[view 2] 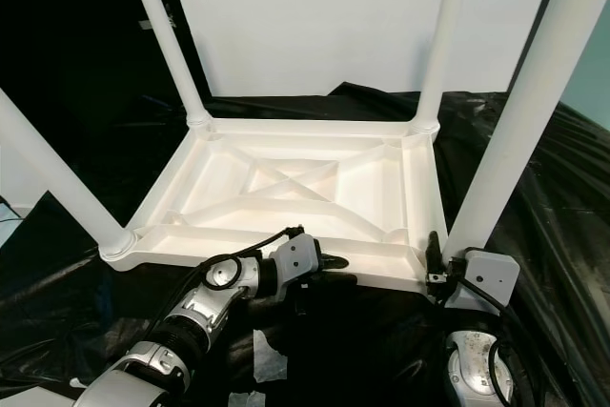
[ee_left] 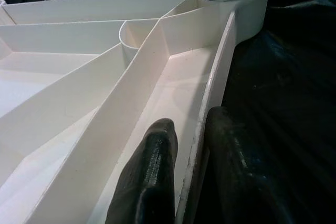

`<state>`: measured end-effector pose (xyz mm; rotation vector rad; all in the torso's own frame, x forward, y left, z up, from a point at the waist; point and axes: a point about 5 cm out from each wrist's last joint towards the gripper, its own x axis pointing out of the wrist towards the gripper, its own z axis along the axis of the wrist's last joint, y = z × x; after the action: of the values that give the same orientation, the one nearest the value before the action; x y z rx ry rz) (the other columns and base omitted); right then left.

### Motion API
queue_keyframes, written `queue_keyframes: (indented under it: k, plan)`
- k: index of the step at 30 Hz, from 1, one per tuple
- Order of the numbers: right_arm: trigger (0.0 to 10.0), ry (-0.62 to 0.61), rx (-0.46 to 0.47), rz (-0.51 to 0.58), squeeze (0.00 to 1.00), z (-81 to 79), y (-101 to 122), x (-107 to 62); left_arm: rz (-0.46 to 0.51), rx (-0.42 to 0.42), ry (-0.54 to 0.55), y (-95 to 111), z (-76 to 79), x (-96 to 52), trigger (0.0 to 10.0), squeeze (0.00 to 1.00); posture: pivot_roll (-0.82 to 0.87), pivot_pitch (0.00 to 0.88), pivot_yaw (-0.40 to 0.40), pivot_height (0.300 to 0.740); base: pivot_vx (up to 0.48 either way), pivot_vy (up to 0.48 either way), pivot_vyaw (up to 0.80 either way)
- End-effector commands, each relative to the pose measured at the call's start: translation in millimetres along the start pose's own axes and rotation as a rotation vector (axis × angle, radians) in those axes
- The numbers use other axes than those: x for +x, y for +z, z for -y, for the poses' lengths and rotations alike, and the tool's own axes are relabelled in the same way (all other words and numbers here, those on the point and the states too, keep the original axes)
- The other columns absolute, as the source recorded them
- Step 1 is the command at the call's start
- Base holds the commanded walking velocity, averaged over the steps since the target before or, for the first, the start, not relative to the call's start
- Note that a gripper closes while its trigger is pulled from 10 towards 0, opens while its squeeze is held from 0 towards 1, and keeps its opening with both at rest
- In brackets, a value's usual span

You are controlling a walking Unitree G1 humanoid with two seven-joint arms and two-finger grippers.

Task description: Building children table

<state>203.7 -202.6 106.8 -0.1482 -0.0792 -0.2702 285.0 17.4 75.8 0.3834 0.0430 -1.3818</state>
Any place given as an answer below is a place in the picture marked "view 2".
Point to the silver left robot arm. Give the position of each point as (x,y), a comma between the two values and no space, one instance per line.
(200,312)

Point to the black wall strip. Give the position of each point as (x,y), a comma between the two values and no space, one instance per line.
(534,45)

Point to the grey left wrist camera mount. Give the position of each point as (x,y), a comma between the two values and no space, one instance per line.
(297,256)

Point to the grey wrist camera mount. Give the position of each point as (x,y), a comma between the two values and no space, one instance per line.
(297,256)
(486,275)

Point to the black door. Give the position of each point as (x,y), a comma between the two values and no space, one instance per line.
(57,16)

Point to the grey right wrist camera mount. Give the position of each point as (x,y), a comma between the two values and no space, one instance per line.
(486,275)

